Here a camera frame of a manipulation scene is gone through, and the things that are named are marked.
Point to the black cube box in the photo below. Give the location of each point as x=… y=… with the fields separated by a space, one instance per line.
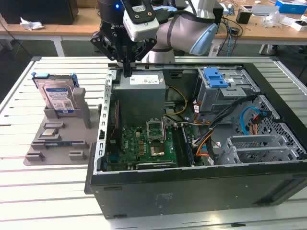
x=219 y=14

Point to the green motherboard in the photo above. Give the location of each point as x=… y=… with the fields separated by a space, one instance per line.
x=134 y=146

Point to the large black box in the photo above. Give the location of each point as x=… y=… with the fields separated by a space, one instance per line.
x=36 y=10

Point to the black PC case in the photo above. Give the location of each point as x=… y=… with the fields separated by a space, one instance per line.
x=192 y=194

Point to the silver CPU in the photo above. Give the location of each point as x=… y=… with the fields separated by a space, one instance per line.
x=49 y=132

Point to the white power strip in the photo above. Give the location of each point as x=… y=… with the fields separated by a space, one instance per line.
x=214 y=50

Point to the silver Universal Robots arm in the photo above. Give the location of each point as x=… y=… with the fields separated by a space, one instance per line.
x=177 y=31

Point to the CPU socket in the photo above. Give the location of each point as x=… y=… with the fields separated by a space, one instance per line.
x=157 y=150

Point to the blue cardboard box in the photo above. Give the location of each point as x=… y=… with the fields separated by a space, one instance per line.
x=292 y=7

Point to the black RAM slot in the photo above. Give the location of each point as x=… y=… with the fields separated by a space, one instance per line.
x=177 y=146

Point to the grey metal disk bay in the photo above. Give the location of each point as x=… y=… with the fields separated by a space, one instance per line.
x=254 y=139

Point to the flat grey box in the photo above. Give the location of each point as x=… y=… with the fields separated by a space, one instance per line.
x=263 y=9

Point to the small black speaker box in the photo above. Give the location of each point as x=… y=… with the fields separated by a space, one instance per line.
x=243 y=17

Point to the black graphics card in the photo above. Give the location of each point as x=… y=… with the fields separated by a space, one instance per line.
x=156 y=165

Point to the white box with black inlay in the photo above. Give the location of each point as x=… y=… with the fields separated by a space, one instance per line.
x=297 y=25

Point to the grey power supply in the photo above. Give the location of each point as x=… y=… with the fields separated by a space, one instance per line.
x=139 y=100

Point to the dark RAM stick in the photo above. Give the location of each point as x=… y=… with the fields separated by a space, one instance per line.
x=60 y=143

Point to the grey parts rack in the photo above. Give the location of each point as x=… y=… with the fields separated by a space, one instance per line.
x=60 y=153

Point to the crumpled white paper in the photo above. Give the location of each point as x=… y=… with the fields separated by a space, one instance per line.
x=31 y=24

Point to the hard disk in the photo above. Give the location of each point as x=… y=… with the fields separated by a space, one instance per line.
x=58 y=95

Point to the installed RAM stick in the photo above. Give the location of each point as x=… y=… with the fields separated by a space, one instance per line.
x=187 y=146

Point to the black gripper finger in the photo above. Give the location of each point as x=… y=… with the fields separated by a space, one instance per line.
x=103 y=42
x=147 y=48

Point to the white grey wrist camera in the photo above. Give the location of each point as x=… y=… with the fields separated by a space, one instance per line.
x=144 y=30

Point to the blue plastic drive latch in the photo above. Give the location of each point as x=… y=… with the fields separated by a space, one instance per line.
x=214 y=77

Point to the clear plastic bag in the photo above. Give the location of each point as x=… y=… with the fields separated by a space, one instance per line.
x=273 y=20

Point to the grey metal drive cage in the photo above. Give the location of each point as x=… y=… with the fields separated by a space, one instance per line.
x=211 y=98

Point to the light wooden desk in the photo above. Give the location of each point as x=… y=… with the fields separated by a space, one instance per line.
x=79 y=28

